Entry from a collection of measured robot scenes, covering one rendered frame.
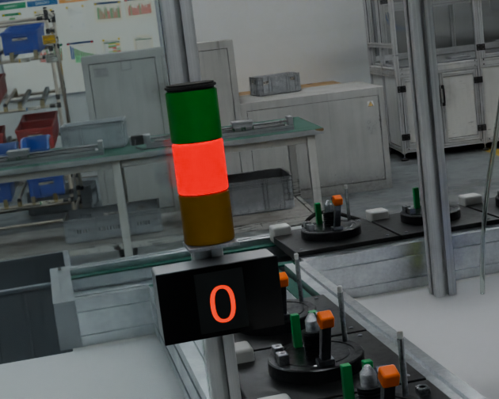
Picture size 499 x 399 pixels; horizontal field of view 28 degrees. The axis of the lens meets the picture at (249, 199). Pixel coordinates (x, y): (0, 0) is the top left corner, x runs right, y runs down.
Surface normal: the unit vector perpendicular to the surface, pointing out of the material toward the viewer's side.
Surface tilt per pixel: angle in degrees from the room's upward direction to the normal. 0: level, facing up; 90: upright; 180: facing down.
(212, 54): 90
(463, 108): 90
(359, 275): 90
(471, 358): 0
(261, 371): 0
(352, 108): 90
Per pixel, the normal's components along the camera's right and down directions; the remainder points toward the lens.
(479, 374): -0.11, -0.98
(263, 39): 0.09, 0.16
